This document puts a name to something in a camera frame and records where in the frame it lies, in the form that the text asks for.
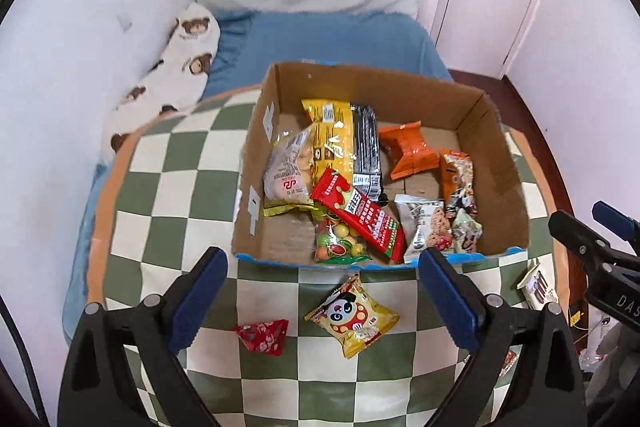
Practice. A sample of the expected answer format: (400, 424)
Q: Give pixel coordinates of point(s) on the blue bed sheet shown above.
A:
(325, 37)

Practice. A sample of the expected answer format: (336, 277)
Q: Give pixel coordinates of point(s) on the green candy ball packet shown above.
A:
(337, 247)

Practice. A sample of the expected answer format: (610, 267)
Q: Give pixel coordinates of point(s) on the long red snack packet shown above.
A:
(360, 212)

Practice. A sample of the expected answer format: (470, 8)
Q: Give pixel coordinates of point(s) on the green checkered mat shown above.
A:
(175, 187)

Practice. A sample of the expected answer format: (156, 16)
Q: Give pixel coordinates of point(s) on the brown snack packet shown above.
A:
(457, 177)

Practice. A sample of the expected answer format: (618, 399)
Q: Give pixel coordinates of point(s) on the white bear print pillow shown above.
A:
(185, 52)

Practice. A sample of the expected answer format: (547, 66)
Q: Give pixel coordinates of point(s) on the large yellow and black packet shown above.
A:
(340, 142)

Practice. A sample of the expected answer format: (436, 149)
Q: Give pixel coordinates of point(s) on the orange snack packet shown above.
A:
(410, 149)

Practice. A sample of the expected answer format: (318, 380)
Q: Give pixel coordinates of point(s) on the cardboard box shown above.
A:
(500, 187)

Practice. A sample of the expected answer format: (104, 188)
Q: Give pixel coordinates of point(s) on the white nut bar packet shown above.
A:
(425, 227)

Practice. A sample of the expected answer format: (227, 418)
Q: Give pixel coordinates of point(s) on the pale yellow bread packet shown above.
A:
(287, 177)

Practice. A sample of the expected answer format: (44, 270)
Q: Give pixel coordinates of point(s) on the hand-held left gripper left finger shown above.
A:
(202, 292)

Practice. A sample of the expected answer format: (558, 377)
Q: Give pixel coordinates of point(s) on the white wall socket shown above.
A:
(124, 23)

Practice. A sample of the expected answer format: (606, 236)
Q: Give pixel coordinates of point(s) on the yellow panda snack packet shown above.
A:
(352, 314)

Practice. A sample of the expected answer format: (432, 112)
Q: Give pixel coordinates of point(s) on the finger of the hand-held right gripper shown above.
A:
(617, 219)
(580, 237)

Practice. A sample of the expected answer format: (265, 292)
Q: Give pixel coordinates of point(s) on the red triangular snack packet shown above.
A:
(262, 336)

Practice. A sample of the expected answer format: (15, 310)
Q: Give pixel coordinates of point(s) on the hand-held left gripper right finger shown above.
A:
(445, 292)

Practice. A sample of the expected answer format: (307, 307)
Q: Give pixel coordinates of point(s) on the small white cartoon packet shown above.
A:
(467, 232)

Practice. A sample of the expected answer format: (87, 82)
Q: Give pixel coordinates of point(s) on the white packet with dark sticks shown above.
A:
(537, 289)

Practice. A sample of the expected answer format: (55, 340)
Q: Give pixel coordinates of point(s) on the red panda snack packet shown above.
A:
(507, 361)

